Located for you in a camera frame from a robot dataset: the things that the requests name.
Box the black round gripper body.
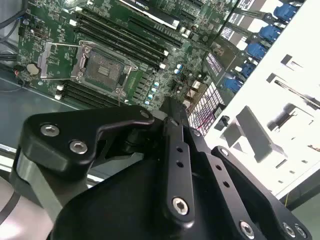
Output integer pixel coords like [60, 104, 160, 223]
[51, 149, 313, 240]

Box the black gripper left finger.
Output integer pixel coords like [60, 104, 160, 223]
[9, 98, 196, 225]

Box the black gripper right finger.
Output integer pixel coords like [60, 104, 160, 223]
[174, 98, 313, 240]

